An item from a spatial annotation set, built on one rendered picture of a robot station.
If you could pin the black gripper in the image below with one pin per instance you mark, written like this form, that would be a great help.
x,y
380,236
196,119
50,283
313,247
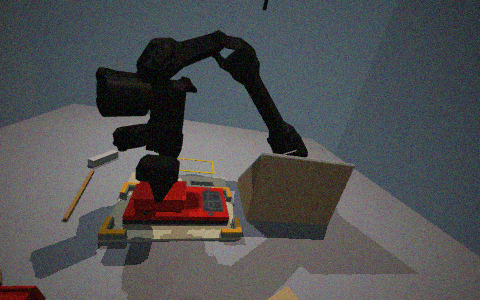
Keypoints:
x,y
161,171

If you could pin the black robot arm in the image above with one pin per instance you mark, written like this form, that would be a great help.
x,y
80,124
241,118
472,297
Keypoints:
x,y
122,93

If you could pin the long thin tan bar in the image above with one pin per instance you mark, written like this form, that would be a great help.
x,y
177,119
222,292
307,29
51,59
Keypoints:
x,y
77,197

